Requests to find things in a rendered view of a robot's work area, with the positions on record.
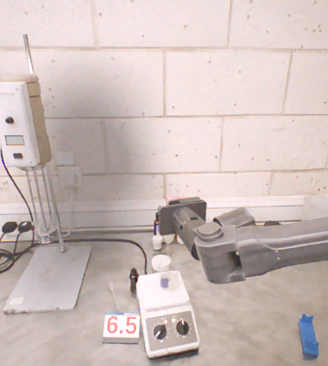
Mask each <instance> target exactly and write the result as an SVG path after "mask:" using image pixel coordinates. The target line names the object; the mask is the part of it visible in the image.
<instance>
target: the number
mask: <svg viewBox="0 0 328 366"><path fill-rule="evenodd" d="M138 322H139V316H138V315H106V323H105V330H104V334H131V335H138Z"/></svg>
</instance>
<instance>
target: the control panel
mask: <svg viewBox="0 0 328 366"><path fill-rule="evenodd" d="M173 319H175V322H172V320H173ZM182 319H183V320H184V322H187V323H188V326H189V330H188V332H187V333H185V334H184V335H181V334H179V333H178V332H176V329H175V326H176V324H177V323H178V322H179V321H181V320H182ZM164 320H166V321H167V323H166V324H165V323H164ZM145 323H146V328H147V334H148V344H149V350H150V351H154V350H161V349H165V348H169V347H173V346H180V345H184V344H188V343H192V342H195V341H197V335H196V332H195V325H194V322H193V315H192V312H191V310H189V311H185V312H176V313H172V314H167V315H159V316H154V317H151V318H147V319H145ZM158 324H164V325H165V328H166V335H165V337H164V338H163V339H161V340H159V339H157V338H156V337H155V336H154V335H153V330H154V327H155V326H157V325H158Z"/></svg>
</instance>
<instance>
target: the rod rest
mask: <svg viewBox="0 0 328 366"><path fill-rule="evenodd" d="M312 318H313V315H310V316H307V315H306V314H304V313H303V315H302V318H299V329H300V334H301V338H302V348H303V353H305V354H309V355H315V356H319V350H318V347H319V341H317V339H316V336H315V332H314V328H313V325H312Z"/></svg>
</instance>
